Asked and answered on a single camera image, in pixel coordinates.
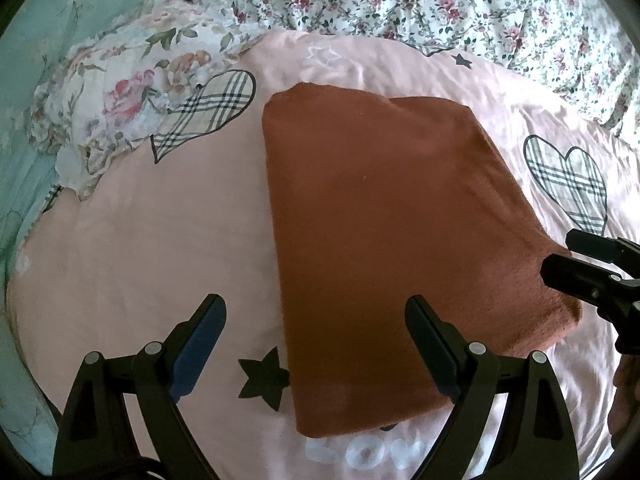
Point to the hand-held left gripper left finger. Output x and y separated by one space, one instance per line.
197 350

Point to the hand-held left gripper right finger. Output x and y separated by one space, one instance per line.
436 355

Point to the teal branch print sheet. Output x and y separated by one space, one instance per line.
30 90

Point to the large rose print ruffled pillow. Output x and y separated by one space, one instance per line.
150 60

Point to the orange printed T-shirt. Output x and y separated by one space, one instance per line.
400 240

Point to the pink heart print blanket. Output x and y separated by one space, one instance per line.
150 245

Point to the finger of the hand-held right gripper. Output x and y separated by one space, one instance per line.
600 246
580 277

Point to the small rose print white quilt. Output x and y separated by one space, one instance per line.
400 0

